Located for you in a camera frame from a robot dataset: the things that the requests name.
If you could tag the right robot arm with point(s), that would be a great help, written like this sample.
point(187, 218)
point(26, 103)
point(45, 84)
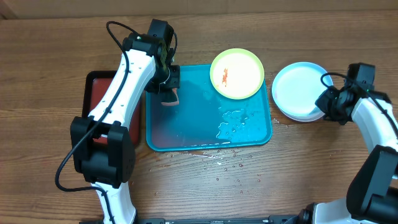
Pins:
point(370, 197)

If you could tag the yellow-green plate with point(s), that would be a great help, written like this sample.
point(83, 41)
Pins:
point(237, 73)

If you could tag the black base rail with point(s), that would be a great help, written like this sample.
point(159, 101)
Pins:
point(272, 219)

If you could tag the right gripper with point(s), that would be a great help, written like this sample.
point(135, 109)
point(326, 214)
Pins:
point(324, 104)

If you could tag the teal plastic tray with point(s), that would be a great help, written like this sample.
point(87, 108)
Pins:
point(205, 119)

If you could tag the light blue plate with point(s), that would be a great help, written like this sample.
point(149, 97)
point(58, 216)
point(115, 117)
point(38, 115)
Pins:
point(299, 84)

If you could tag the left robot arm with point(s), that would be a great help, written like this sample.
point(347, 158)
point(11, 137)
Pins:
point(102, 149)

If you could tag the green and pink sponge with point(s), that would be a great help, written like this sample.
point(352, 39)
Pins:
point(170, 98)

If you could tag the black tray with red water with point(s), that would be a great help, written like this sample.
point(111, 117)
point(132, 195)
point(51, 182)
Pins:
point(96, 85)

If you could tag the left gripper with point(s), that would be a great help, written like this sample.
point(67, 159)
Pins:
point(175, 83)

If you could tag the white plate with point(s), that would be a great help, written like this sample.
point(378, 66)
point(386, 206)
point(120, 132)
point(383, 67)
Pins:
point(302, 113)

